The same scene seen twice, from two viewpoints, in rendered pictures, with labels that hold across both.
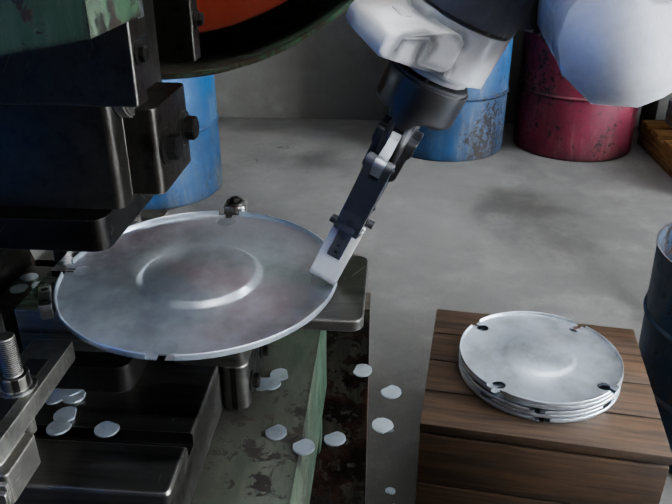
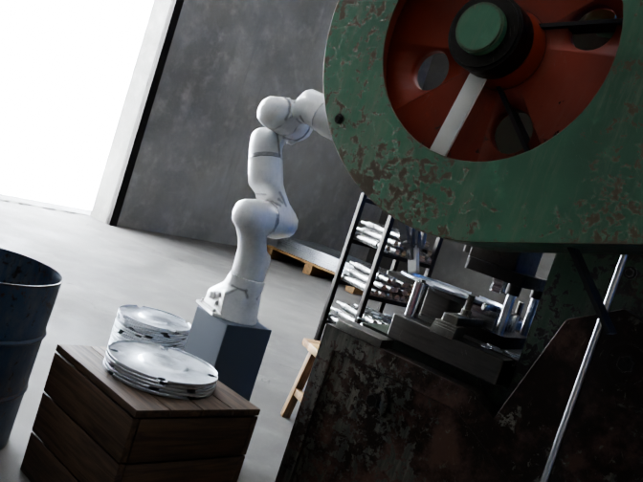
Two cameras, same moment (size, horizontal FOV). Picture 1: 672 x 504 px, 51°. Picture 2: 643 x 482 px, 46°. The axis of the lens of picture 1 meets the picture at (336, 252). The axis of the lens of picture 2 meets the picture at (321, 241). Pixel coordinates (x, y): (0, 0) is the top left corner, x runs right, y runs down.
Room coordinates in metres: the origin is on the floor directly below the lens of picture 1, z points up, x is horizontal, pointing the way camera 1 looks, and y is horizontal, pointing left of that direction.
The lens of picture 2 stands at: (2.54, 0.87, 0.96)
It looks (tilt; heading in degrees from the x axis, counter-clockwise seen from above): 5 degrees down; 212
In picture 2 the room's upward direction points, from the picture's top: 18 degrees clockwise
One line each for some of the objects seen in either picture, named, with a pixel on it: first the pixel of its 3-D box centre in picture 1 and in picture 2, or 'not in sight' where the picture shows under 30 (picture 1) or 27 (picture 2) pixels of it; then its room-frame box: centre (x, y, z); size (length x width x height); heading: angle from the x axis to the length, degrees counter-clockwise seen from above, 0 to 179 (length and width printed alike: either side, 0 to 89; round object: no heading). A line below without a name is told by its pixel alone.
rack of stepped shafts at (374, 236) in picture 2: not in sight; (379, 280); (-1.56, -1.17, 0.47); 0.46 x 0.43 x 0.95; 65
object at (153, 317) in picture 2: not in sight; (155, 317); (0.32, -1.11, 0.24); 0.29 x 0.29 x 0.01
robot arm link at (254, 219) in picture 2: not in sight; (252, 238); (0.64, -0.55, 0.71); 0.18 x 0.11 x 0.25; 175
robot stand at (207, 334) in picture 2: not in sight; (213, 383); (0.60, -0.55, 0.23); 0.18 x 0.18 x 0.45; 75
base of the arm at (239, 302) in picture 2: not in sight; (233, 293); (0.59, -0.59, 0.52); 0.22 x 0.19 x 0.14; 75
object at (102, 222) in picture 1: (66, 203); (507, 278); (0.66, 0.27, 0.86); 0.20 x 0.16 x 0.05; 175
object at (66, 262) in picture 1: (92, 293); (490, 317); (0.66, 0.26, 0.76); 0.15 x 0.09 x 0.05; 175
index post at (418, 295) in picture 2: (237, 231); (417, 297); (0.82, 0.13, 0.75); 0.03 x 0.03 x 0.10; 85
